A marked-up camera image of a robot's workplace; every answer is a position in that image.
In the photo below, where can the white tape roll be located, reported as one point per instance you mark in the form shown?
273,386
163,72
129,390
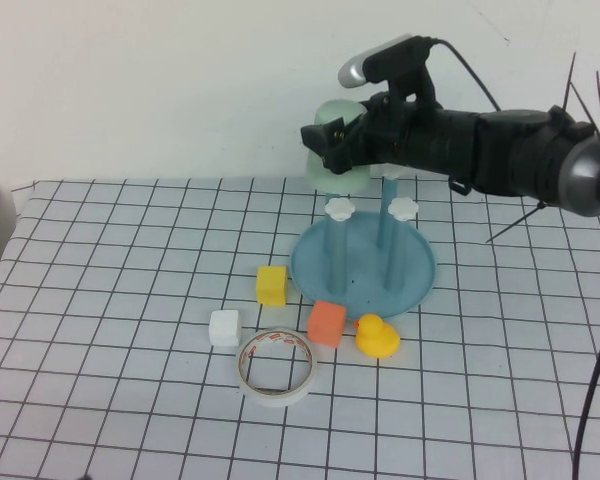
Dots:
272,398

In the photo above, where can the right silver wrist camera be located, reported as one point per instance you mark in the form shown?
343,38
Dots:
352,75

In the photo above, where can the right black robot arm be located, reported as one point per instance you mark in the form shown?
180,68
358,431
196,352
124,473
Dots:
530,150

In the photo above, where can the white foam cube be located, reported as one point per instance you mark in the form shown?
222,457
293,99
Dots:
225,328

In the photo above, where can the yellow foam cube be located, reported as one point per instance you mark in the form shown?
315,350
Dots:
270,287

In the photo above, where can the yellow rubber duck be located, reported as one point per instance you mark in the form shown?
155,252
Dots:
377,342

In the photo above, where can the blue cup stand white caps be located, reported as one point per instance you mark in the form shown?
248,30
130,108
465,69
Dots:
360,270

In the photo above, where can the white black checkered tablecloth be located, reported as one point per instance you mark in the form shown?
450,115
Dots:
105,300

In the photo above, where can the pale green plastic cup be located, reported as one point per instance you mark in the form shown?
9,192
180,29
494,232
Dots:
337,182

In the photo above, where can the orange foam cube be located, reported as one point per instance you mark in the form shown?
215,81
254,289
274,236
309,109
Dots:
325,325

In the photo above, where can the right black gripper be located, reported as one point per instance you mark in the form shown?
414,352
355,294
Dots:
420,135

